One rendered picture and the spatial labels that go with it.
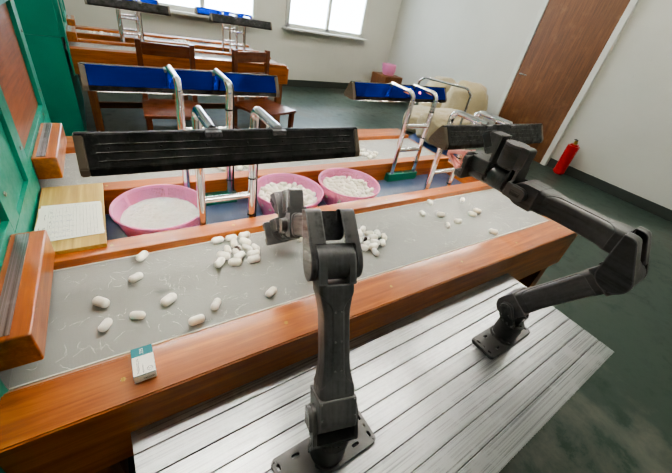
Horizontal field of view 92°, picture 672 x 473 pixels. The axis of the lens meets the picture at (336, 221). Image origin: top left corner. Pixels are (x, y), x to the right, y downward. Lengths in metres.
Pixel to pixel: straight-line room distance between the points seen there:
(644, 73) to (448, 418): 4.86
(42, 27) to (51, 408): 2.92
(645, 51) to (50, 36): 5.69
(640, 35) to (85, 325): 5.44
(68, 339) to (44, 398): 0.14
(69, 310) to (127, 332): 0.14
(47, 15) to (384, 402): 3.22
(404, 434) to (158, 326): 0.57
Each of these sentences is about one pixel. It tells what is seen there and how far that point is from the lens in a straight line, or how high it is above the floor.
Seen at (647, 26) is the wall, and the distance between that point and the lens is 5.42.
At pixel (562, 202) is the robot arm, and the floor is 1.10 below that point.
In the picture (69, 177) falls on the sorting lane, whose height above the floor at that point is 0.74.
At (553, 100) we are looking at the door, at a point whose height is 0.82.
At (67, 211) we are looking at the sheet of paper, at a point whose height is 0.78.
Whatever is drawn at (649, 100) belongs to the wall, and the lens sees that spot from 5.29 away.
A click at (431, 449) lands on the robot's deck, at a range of 0.83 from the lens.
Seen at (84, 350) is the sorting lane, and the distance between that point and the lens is 0.84.
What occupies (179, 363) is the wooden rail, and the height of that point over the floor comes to 0.76.
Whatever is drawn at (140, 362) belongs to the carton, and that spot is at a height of 0.79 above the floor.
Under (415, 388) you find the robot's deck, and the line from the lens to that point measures 0.88.
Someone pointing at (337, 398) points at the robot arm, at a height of 0.83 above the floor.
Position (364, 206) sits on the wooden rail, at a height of 0.77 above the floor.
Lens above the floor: 1.38
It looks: 33 degrees down
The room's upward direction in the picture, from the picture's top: 12 degrees clockwise
